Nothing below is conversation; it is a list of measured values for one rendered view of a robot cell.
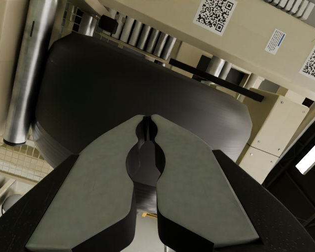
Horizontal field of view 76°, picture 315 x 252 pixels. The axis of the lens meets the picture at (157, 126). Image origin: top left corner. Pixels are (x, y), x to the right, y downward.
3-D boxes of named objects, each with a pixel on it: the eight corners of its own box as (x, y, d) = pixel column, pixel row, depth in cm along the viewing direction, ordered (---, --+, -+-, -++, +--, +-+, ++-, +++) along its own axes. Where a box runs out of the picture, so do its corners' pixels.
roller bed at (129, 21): (115, -19, 76) (187, 15, 80) (120, -7, 90) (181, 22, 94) (99, 34, 81) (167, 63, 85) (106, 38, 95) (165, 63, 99)
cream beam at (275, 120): (280, 94, 77) (312, 108, 80) (249, 86, 102) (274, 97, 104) (209, 215, 94) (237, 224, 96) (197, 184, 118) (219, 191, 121)
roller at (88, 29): (81, 7, 61) (96, 14, 62) (86, 11, 66) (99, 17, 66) (54, 111, 71) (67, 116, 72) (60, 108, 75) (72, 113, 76)
